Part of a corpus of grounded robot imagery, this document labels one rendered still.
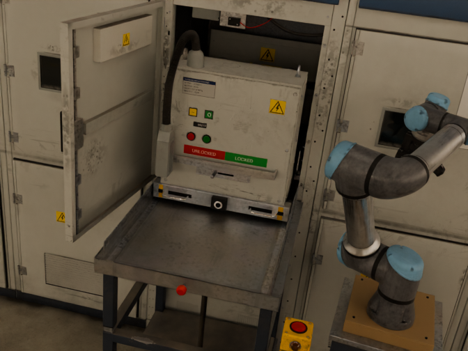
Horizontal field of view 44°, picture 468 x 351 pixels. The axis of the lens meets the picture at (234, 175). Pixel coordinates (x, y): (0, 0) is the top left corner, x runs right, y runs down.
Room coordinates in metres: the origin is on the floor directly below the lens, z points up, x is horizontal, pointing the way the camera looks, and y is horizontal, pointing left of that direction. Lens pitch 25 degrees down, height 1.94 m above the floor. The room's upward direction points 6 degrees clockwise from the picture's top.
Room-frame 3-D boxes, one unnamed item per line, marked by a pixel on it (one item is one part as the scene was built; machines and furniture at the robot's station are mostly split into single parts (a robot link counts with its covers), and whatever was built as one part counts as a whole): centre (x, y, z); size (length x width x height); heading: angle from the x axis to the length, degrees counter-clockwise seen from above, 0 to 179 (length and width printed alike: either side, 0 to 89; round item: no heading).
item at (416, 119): (1.74, -0.58, 1.39); 0.11 x 0.11 x 0.08; 52
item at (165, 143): (1.96, 0.26, 1.09); 0.08 x 0.05 x 0.17; 170
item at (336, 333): (1.57, -0.56, 0.74); 0.35 x 0.35 x 0.02; 75
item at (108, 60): (1.98, 0.45, 1.21); 0.63 x 0.07 x 0.74; 162
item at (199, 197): (2.01, 0.04, 0.90); 0.54 x 0.05 x 0.06; 80
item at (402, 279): (1.54, -0.55, 0.96); 0.13 x 0.12 x 0.14; 52
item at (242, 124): (1.99, 0.04, 1.15); 0.48 x 0.01 x 0.48; 80
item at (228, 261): (1.87, 0.06, 0.82); 0.68 x 0.62 x 0.06; 170
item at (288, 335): (1.29, -0.22, 0.85); 0.08 x 0.08 x 0.10; 80
